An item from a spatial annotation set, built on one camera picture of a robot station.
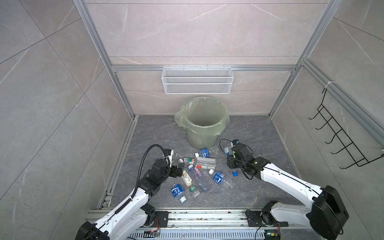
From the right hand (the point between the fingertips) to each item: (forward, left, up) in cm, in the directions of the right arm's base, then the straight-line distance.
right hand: (231, 156), depth 86 cm
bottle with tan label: (-11, +26, -4) cm, 29 cm away
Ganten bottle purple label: (-11, +18, -6) cm, 22 cm away
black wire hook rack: (-15, -45, +23) cm, 53 cm away
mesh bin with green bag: (+25, +15, +6) cm, 29 cm away
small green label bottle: (-16, +22, -6) cm, 28 cm away
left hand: (-2, +32, +2) cm, 32 cm away
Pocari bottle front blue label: (-18, +31, -4) cm, 36 cm away
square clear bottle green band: (+3, +16, -10) cm, 19 cm away
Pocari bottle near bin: (+5, +15, -4) cm, 17 cm away
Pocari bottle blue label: (-12, +7, -5) cm, 14 cm away
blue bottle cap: (-10, -1, -1) cm, 10 cm away
